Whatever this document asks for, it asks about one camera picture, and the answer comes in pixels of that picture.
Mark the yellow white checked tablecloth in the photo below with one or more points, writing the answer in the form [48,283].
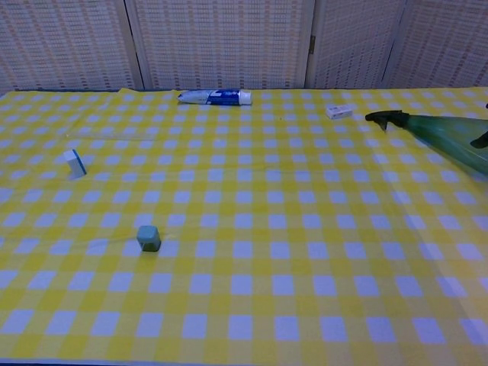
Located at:
[244,228]

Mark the white blue eraser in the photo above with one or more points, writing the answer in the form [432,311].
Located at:
[74,164]

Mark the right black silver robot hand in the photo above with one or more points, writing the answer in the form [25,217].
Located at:
[480,142]

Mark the woven folding screen panel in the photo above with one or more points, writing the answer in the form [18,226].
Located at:
[354,42]
[221,42]
[65,42]
[442,42]

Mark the small white cardboard box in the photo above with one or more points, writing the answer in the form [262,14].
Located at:
[338,112]

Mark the green spray bottle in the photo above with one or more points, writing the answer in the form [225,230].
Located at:
[446,137]

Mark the brass screen hinge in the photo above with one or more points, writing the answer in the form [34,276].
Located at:
[313,43]

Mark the blue white toothpaste tube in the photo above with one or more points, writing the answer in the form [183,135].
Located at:
[217,97]

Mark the small green cube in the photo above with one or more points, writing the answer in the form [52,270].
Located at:
[148,238]

